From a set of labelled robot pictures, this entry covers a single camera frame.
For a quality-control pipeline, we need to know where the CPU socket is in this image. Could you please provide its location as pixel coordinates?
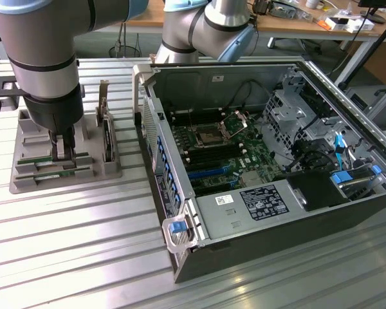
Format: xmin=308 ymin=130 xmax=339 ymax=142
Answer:
xmin=192 ymin=124 xmax=226 ymax=149

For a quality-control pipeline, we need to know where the silver chipset heatsink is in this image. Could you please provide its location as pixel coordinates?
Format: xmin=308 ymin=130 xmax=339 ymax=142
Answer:
xmin=239 ymin=171 xmax=262 ymax=188

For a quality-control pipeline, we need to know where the black plastic duct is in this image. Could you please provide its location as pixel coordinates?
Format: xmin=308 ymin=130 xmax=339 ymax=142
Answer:
xmin=274 ymin=169 xmax=352 ymax=212

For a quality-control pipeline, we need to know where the black expansion slot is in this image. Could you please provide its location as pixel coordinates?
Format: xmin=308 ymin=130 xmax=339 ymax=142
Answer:
xmin=192 ymin=182 xmax=237 ymax=197

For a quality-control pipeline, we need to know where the grey power supply unit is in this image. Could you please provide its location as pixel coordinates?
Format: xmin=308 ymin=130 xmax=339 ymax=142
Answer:
xmin=195 ymin=178 xmax=307 ymax=241

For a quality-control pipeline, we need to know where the perforated metal drive cage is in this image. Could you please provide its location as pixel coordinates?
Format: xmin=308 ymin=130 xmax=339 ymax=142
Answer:
xmin=261 ymin=88 xmax=321 ymax=158

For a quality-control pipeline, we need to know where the green motherboard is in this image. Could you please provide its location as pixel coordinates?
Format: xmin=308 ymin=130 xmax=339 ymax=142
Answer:
xmin=169 ymin=109 xmax=286 ymax=198

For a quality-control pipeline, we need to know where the black power cable bundle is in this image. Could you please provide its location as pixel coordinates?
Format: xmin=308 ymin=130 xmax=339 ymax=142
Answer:
xmin=284 ymin=138 xmax=338 ymax=173

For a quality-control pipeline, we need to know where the black wire loop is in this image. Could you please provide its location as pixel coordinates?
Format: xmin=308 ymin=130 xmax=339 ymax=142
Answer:
xmin=225 ymin=79 xmax=273 ymax=112

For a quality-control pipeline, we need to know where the blue data wire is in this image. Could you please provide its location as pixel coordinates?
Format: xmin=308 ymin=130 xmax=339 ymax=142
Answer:
xmin=333 ymin=132 xmax=345 ymax=174

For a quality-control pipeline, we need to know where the grey parts rack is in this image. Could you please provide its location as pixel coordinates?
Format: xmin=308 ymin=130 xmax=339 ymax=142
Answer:
xmin=8 ymin=108 xmax=124 ymax=194

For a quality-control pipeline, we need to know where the open black PC case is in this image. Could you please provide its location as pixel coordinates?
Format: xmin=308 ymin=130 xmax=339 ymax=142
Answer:
xmin=140 ymin=57 xmax=386 ymax=285

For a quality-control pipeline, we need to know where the black monitor stand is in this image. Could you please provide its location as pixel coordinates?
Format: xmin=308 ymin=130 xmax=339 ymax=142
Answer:
xmin=356 ymin=0 xmax=386 ymax=24

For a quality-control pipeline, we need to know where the thin metal locking lever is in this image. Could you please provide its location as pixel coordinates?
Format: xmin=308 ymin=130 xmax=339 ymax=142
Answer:
xmin=187 ymin=107 xmax=197 ymax=131

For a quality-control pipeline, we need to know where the black RAM slot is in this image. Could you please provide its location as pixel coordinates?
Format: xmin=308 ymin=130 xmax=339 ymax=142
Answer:
xmin=172 ymin=114 xmax=226 ymax=127
xmin=187 ymin=152 xmax=247 ymax=166
xmin=169 ymin=108 xmax=223 ymax=119
xmin=184 ymin=144 xmax=243 ymax=157
xmin=185 ymin=148 xmax=244 ymax=161
xmin=183 ymin=140 xmax=241 ymax=153

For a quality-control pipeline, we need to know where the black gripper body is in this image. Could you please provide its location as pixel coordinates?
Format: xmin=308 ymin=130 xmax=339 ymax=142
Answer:
xmin=22 ymin=84 xmax=85 ymax=136

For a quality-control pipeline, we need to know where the green RAM stick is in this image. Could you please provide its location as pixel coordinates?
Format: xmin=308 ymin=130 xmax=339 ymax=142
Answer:
xmin=15 ymin=169 xmax=95 ymax=182
xmin=18 ymin=152 xmax=91 ymax=167

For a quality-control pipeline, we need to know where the blue expansion slot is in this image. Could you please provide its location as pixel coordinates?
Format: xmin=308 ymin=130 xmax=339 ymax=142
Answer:
xmin=187 ymin=165 xmax=225 ymax=182

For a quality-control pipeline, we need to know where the black graphics card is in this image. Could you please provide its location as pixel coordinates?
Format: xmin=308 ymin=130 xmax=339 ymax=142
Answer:
xmin=95 ymin=79 xmax=117 ymax=164

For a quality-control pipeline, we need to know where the black hanging robot cable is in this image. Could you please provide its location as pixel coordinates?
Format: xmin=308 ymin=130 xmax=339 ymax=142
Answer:
xmin=115 ymin=22 xmax=140 ymax=59

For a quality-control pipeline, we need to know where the blue drive latch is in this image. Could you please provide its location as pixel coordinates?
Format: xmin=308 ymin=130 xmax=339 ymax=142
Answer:
xmin=329 ymin=170 xmax=354 ymax=187

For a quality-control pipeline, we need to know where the white flat box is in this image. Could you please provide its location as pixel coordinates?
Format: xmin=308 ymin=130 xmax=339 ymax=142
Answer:
xmin=324 ymin=15 xmax=376 ymax=33

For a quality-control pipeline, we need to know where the metal socket cover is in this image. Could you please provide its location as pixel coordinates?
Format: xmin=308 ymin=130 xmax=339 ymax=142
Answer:
xmin=219 ymin=110 xmax=251 ymax=138

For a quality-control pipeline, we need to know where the wooden desk with white frame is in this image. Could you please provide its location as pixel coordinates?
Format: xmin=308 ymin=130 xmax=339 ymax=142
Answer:
xmin=120 ymin=0 xmax=165 ymax=28
xmin=255 ymin=0 xmax=386 ymax=86

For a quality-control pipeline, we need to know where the black tripod pole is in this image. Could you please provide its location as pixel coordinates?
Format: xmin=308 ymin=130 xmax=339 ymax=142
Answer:
xmin=337 ymin=14 xmax=386 ymax=91

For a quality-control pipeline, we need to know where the grey metal device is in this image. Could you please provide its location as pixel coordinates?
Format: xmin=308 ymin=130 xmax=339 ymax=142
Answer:
xmin=270 ymin=0 xmax=313 ymax=19

